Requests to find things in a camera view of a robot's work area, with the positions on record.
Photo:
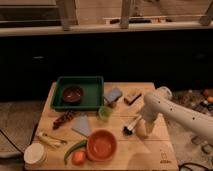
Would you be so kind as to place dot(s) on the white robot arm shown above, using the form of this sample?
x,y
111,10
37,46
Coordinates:
x,y
159,101

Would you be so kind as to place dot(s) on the green plastic tray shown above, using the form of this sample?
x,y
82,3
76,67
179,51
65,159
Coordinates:
x,y
93,88

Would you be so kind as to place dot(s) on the dark brown bowl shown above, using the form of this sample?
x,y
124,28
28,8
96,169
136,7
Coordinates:
x,y
72,94

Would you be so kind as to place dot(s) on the yellow corn husk piece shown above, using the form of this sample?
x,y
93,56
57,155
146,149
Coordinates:
x,y
51,141

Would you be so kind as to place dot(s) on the orange red bowl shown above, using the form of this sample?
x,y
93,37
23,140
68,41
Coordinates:
x,y
101,146

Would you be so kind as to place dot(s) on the brown pinecone-like item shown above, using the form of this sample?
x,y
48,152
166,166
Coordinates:
x,y
67,116

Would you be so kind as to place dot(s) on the blue grey sponge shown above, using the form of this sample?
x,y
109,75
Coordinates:
x,y
113,95

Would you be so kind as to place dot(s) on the small green cup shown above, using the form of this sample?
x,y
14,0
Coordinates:
x,y
104,113

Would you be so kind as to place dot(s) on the grey triangular cloth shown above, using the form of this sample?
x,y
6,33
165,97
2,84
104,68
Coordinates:
x,y
81,125

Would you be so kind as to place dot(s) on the white handled black brush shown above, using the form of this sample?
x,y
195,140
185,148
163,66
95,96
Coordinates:
x,y
129,127

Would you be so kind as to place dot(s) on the spice jar rack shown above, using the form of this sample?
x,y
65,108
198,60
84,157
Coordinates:
x,y
204,145

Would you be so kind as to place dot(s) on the orange round fruit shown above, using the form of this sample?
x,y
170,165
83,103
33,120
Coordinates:
x,y
78,157

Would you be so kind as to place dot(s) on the brown wooden block brush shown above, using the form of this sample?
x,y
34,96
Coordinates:
x,y
132,96

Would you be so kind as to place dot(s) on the green chili pepper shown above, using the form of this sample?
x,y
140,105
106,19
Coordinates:
x,y
76,146

